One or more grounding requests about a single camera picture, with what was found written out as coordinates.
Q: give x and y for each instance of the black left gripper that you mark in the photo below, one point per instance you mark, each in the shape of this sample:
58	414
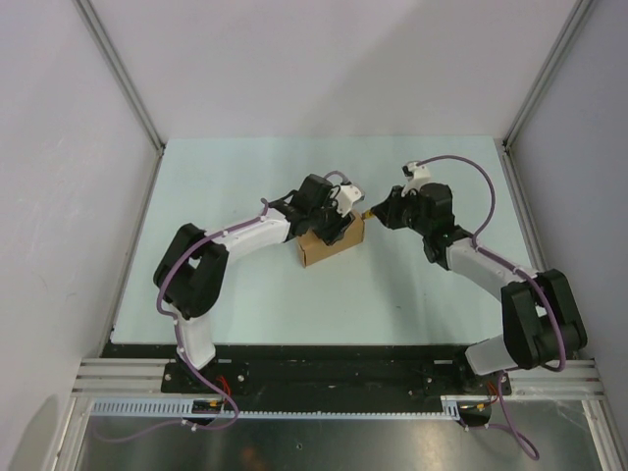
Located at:
336	230

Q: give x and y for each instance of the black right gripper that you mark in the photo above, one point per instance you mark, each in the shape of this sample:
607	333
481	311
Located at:
389	209

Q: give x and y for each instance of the brown cardboard express box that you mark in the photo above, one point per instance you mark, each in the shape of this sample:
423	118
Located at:
311	249

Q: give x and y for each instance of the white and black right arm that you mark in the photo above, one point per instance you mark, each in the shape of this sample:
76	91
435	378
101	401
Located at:
541	322

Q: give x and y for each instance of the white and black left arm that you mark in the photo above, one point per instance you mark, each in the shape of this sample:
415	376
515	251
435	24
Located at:
190	275

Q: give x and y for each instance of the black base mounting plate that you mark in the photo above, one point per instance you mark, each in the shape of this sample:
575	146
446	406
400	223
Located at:
382	375

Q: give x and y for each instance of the shiny metal front plate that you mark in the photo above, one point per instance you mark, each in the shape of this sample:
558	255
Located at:
560	433

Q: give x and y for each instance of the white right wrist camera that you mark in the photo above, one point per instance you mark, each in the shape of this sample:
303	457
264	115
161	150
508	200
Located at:
417	175

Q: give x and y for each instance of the aluminium frame post right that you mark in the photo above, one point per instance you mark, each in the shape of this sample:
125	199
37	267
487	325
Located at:
564	42

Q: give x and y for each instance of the aluminium frame post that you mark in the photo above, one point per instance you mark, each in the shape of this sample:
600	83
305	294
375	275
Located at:
564	42
115	63

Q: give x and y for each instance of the white slotted cable duct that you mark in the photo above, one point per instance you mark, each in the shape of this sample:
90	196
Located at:
201	408

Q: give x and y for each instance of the aluminium frame post left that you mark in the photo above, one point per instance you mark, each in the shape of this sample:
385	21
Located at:
115	63

